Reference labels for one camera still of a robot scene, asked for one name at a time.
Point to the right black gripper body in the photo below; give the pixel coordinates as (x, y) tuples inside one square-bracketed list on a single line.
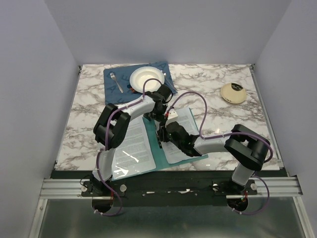
[(165, 137)]

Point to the metal folder clip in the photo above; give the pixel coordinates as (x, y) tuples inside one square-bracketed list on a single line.
[(157, 127)]

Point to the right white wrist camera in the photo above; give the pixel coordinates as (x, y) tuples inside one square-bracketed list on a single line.
[(171, 116)]

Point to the beige small dish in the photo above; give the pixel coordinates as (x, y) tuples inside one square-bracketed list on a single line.
[(233, 93)]

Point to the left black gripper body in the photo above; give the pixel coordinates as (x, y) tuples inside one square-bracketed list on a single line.
[(157, 115)]

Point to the single printed paper sheet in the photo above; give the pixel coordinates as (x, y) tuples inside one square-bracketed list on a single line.
[(133, 156)]

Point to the printed paper sheets stack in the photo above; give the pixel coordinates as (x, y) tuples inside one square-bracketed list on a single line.
[(172, 153)]

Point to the small red dark object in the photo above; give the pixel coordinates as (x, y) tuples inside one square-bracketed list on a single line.
[(131, 89)]

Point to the aluminium rail frame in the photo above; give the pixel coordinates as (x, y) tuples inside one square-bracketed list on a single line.
[(276, 211)]

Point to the teal paper folder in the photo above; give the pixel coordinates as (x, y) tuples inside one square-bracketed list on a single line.
[(158, 154)]

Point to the silver fork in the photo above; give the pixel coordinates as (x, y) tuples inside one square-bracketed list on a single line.
[(115, 80)]

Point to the blue cloth placemat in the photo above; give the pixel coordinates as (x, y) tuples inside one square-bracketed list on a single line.
[(124, 84)]

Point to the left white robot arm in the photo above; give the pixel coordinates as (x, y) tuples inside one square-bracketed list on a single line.
[(110, 131)]

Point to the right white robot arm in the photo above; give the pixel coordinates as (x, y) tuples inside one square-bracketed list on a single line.
[(249, 148)]

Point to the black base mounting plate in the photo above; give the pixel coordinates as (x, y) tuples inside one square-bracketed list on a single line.
[(157, 189)]

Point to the white round bowl plate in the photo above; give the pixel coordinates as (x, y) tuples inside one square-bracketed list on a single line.
[(140, 75)]

